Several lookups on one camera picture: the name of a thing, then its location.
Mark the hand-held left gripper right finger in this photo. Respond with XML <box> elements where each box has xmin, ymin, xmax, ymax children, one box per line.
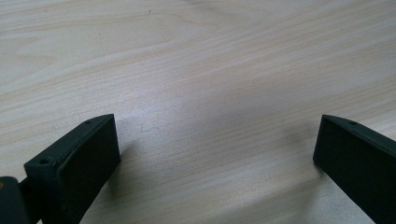
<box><xmin>312</xmin><ymin>114</ymin><xmax>396</xmax><ymax>224</ymax></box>

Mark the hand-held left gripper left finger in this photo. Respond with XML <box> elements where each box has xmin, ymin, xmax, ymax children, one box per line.
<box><xmin>23</xmin><ymin>113</ymin><xmax>121</xmax><ymax>224</ymax></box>

